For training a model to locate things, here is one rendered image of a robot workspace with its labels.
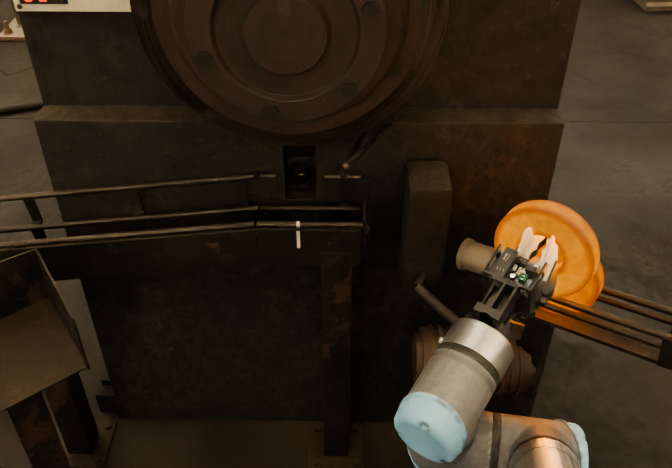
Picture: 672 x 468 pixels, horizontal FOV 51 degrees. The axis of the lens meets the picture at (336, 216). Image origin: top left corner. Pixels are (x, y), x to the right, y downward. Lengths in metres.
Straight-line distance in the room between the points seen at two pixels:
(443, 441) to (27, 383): 0.69
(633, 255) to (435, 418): 1.71
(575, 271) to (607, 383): 1.02
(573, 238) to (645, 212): 1.67
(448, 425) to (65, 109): 0.90
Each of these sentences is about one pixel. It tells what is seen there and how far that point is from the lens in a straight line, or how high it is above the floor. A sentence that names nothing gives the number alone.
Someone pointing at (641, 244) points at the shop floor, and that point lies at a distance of 2.58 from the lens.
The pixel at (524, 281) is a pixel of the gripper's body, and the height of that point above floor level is 0.87.
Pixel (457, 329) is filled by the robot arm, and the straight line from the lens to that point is 0.95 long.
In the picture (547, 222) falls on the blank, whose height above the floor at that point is 0.88.
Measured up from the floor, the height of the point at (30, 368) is 0.60.
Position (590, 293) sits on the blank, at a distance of 1.24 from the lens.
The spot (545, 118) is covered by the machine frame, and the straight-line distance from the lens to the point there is 1.35.
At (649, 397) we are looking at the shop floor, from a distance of 2.10.
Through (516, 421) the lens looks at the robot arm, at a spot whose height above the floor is 0.71.
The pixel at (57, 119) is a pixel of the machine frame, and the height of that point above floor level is 0.87.
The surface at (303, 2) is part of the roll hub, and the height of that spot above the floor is 1.16.
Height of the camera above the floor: 1.51
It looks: 37 degrees down
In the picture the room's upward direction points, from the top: straight up
